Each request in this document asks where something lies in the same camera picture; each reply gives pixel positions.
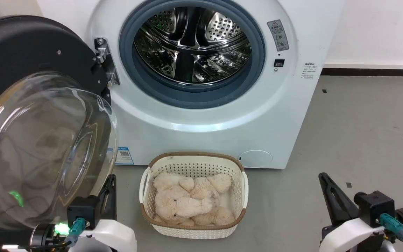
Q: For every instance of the black door latch slot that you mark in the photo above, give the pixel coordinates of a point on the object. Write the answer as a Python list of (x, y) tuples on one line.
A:
[(279, 62)]

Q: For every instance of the black washer door glass bowl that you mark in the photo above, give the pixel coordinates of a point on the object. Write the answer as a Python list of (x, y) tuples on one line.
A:
[(19, 45)]

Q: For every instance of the small printed text sticker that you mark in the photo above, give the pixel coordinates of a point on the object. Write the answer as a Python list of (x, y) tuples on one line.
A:
[(308, 71)]

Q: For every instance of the stainless steel washer drum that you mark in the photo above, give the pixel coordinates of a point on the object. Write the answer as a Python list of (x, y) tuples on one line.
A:
[(191, 45)]

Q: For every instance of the blue QR label sticker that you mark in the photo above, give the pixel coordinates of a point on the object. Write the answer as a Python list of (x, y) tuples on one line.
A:
[(124, 156)]

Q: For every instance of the left robot arm green light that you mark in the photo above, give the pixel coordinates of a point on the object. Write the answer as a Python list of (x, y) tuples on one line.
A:
[(46, 236)]

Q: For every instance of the white laundry basket brown rim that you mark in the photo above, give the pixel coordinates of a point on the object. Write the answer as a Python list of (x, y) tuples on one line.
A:
[(194, 165)]

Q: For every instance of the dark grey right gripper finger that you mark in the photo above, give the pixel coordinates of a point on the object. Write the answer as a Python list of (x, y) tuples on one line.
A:
[(336, 199)]

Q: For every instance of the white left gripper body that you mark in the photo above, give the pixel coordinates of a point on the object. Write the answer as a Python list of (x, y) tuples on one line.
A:
[(115, 236)]

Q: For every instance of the grey warning sticker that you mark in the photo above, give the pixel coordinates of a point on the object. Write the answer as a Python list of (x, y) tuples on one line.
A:
[(278, 35)]

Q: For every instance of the metal door hinge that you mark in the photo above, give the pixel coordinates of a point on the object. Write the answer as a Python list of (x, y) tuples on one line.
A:
[(107, 59)]

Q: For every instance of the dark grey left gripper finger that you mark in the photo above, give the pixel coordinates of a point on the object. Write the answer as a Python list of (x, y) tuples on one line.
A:
[(103, 203), (112, 196)]

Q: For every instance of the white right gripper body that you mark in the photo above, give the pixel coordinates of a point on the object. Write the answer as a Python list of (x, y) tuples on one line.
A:
[(348, 236)]

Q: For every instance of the beige plush teddy bear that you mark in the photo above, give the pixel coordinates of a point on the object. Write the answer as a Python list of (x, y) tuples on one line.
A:
[(184, 204)]

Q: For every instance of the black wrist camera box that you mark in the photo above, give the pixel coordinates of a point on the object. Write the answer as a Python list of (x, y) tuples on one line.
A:
[(82, 210), (374, 206)]

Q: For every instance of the round white filter cover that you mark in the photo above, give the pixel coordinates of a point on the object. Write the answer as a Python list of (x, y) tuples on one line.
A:
[(255, 159)]

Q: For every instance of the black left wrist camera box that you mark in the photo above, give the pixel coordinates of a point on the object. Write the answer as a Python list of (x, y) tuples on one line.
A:
[(82, 210)]

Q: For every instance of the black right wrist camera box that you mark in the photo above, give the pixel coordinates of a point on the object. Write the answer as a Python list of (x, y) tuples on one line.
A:
[(374, 206)]

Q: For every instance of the white front-load washing machine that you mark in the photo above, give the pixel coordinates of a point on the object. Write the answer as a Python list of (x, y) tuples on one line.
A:
[(222, 140)]

